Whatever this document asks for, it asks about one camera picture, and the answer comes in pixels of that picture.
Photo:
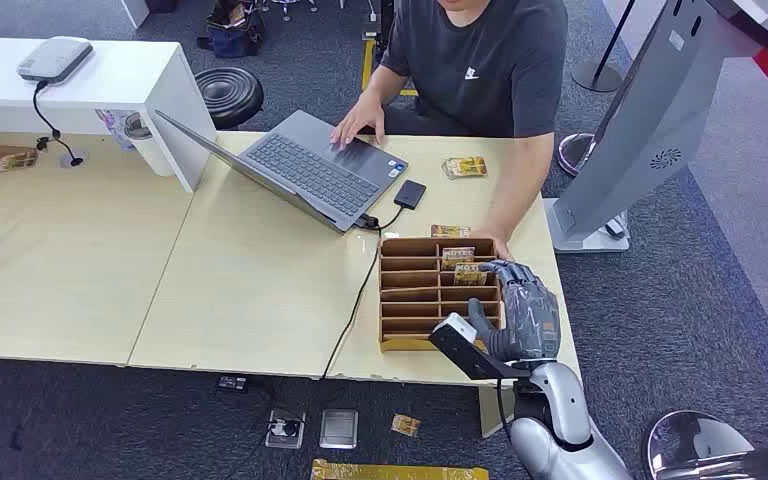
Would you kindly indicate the person's left forearm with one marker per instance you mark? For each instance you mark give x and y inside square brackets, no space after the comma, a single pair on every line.
[520,179]

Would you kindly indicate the grey laptop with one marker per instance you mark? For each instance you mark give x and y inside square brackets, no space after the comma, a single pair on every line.
[318,169]

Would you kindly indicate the person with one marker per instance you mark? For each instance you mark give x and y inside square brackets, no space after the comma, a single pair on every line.
[483,60]

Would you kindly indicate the white desk riser shelf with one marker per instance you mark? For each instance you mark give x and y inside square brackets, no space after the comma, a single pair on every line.
[112,79]

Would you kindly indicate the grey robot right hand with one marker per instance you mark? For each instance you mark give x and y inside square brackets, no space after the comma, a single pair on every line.
[530,318]

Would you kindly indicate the silver floor plate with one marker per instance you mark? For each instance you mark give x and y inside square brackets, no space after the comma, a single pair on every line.
[339,428]

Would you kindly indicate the dark bag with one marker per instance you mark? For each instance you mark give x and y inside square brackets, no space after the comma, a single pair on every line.
[235,30]

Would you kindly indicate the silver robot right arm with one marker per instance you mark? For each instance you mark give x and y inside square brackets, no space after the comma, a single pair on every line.
[559,411]

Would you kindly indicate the black round stool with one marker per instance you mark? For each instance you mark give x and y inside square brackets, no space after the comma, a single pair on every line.
[228,96]

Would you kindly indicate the silver kiosk stand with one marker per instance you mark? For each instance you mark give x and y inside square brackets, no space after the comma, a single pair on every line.
[649,112]

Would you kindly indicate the grey router box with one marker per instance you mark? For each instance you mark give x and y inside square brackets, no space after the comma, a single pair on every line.
[55,59]

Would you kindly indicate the person's right forearm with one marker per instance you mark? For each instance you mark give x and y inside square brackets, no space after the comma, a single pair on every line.
[380,86]

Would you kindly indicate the black stanchion pole with base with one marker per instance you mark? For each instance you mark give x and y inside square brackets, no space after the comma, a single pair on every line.
[599,74]

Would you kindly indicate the small black device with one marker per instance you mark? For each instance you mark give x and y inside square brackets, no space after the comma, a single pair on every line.
[232,383]

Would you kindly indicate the black external drive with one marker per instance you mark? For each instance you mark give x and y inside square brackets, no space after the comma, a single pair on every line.
[410,194]

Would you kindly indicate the stack of key cards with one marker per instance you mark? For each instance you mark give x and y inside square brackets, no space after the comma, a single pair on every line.
[465,167]

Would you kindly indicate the white cup with lid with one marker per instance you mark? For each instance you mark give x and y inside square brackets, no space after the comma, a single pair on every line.
[152,149]

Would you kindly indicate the floor socket box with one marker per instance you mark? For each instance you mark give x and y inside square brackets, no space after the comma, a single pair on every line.
[284,429]

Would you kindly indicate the person's right hand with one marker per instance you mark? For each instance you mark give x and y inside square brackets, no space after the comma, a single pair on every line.
[357,122]

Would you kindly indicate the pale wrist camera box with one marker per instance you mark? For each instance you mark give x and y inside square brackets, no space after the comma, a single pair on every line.
[465,348]

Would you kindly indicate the brown wooden card organizer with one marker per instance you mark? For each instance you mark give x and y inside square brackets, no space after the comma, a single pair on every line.
[417,298]

